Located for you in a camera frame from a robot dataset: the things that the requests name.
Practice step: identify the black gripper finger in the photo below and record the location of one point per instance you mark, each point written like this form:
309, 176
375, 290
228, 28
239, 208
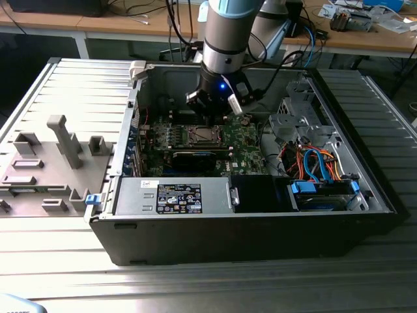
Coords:
198, 102
224, 107

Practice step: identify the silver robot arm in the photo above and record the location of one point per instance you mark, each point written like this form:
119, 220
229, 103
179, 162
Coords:
224, 29

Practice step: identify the CPU socket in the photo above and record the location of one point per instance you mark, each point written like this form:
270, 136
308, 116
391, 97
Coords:
224, 141

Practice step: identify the copper CPU cooler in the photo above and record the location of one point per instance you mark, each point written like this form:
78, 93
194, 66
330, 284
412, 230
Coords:
340, 19

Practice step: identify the round coin cell battery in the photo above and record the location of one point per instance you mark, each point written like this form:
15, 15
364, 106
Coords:
245, 121

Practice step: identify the green motherboard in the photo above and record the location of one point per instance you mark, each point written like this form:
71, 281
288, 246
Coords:
247, 153

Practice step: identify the black graphics card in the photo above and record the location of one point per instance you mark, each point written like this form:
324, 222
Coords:
195, 161

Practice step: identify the grey metal drive cage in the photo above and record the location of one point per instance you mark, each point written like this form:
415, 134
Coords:
293, 120

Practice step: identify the beige case latch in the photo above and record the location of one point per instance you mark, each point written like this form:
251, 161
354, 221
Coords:
137, 70

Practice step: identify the small white device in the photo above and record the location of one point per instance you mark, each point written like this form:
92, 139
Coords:
288, 62

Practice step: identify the wooden desk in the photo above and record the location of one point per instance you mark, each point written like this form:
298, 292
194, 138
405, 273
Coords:
130, 27

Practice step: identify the grey power supply unit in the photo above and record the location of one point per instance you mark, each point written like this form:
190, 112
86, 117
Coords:
137, 195

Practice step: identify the hard disk in blue carrier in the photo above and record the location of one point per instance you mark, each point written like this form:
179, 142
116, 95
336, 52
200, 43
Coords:
306, 189

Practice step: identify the black PC case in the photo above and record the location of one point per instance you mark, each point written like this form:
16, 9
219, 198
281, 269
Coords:
228, 234

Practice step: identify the blue case latch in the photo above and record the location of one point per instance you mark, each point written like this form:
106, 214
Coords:
92, 199

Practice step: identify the grey metal drive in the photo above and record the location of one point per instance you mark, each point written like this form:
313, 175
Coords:
361, 21

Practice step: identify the grey parts rack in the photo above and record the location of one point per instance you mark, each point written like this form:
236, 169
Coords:
49, 182

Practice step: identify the black monitor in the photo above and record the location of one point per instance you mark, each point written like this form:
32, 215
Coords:
49, 6

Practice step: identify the blue box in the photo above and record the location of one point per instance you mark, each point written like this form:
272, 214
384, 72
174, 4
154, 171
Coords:
384, 4

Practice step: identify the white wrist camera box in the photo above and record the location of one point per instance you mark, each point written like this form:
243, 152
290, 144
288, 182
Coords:
235, 104

